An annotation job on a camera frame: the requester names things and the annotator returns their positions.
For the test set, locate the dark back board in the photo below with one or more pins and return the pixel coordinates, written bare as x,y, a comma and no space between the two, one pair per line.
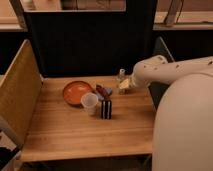
91,43

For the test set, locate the black white striped eraser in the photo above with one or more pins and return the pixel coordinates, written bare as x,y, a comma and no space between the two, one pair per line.
106,109

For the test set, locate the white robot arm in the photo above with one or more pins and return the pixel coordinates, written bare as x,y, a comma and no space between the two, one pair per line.
183,126

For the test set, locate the dark right side panel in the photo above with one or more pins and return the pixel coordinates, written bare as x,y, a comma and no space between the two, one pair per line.
159,85

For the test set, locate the wooden side panel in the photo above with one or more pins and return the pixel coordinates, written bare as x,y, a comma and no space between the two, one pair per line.
19,90

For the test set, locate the clear plastic cup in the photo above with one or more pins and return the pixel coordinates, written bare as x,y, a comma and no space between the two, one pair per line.
89,102

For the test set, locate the orange plate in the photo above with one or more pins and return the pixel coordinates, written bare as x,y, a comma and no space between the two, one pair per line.
74,90

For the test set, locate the red blue snack bag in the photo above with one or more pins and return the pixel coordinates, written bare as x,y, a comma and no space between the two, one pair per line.
102,91

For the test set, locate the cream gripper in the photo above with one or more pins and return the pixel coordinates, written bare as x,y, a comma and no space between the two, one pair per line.
125,84

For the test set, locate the small clear bottle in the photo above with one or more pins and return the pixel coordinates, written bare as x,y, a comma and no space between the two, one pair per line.
120,79

